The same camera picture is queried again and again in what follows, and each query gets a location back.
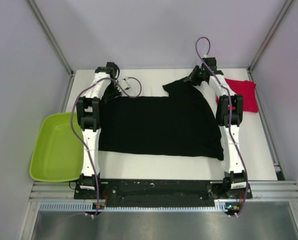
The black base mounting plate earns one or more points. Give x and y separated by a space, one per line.
148 193

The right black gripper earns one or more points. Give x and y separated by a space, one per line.
191 79

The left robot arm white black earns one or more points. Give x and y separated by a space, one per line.
103 89

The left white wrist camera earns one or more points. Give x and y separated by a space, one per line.
124 83

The black t shirt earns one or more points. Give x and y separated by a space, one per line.
179 124

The folded red t shirt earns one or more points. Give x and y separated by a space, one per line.
247 90

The right aluminium frame post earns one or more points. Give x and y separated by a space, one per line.
287 5

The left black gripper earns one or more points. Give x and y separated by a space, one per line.
108 97

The grey slotted cable duct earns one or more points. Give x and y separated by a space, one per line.
91 207

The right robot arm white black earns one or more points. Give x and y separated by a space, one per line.
229 116

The aluminium frame post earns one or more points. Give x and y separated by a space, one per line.
49 35
287 5

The left aluminium frame post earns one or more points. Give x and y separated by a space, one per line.
49 35

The lime green plastic bin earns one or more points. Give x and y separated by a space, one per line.
58 154

